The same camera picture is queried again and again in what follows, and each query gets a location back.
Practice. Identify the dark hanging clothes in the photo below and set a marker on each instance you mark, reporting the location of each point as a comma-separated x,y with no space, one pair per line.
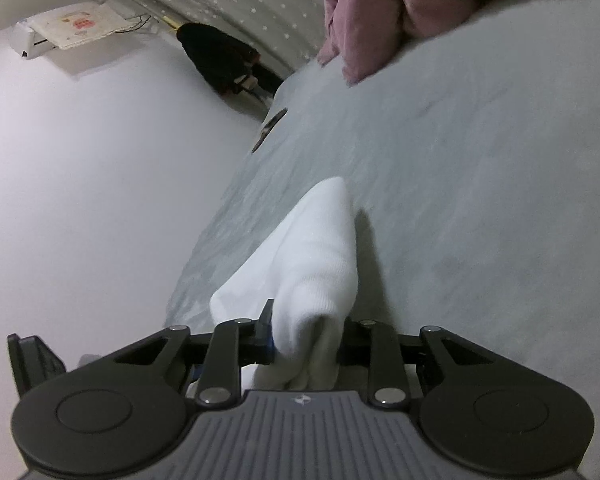
215,55

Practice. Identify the white long-sleeve printed shirt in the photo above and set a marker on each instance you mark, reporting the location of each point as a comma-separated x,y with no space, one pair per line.
315,260

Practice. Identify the brown wooden brush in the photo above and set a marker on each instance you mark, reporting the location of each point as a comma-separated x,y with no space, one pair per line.
270,127

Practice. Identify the printed air conditioner cover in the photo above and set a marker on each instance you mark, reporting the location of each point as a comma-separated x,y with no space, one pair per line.
80,25

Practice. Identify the pink quilt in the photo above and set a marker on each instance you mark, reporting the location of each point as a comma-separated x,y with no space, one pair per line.
380,15

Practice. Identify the white air conditioner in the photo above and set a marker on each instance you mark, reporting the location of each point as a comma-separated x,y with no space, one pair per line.
27,42

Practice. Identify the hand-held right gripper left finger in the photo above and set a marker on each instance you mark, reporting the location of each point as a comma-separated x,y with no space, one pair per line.
266,332

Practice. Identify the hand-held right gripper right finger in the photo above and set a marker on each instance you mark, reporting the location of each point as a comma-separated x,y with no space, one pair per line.
355,335

